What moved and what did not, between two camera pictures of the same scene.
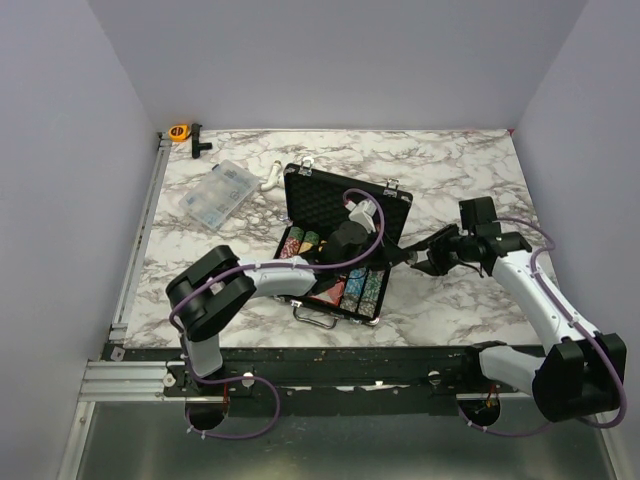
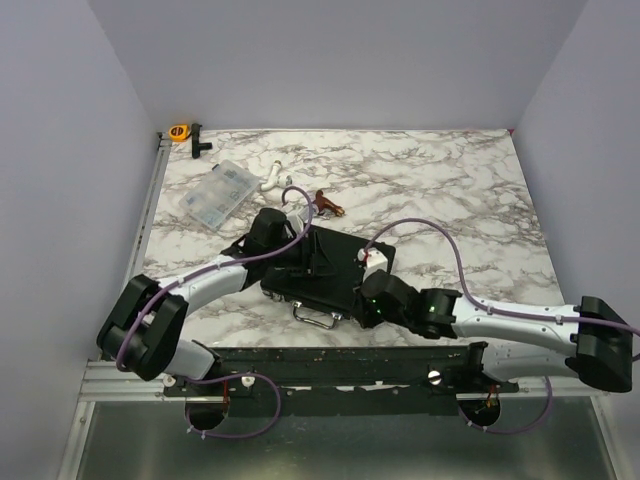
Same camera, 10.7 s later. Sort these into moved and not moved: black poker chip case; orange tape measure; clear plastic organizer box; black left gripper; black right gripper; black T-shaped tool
Moved: black left gripper; black right gripper; black poker chip case
Not moved: black T-shaped tool; orange tape measure; clear plastic organizer box
